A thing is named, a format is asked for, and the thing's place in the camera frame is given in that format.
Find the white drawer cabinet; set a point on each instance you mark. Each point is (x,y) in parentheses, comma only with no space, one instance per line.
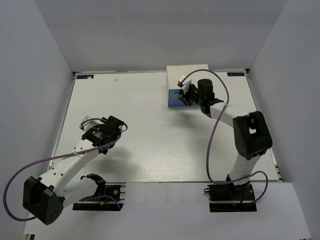
(175,72)

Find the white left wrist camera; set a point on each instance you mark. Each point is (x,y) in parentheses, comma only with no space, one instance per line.
(87,119)

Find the light blue small drawer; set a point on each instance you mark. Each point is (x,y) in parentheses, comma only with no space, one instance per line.
(173,93)

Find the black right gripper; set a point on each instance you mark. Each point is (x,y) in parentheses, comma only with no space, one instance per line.
(182,97)

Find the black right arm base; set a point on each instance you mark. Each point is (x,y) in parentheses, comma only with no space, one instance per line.
(227,198)

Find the blue wide drawer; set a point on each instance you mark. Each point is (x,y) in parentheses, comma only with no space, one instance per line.
(175,102)

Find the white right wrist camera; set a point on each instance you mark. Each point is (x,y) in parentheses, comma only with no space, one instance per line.
(184,83)

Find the left blue table label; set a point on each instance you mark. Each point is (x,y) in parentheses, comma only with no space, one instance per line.
(85,77)

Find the right blue table label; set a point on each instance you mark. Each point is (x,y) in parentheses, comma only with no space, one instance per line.
(235,74)

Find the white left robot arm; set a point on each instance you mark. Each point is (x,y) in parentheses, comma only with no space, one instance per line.
(46,196)

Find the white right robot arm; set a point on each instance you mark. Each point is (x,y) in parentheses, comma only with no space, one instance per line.
(251,134)

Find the blue table label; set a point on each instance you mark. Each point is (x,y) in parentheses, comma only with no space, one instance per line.
(235,74)
(85,77)

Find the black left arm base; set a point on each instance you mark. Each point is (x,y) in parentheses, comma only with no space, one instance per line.
(112,201)

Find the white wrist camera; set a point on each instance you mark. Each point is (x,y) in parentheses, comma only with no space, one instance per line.
(87,119)
(184,83)

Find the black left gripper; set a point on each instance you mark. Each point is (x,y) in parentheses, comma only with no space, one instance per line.
(99,127)

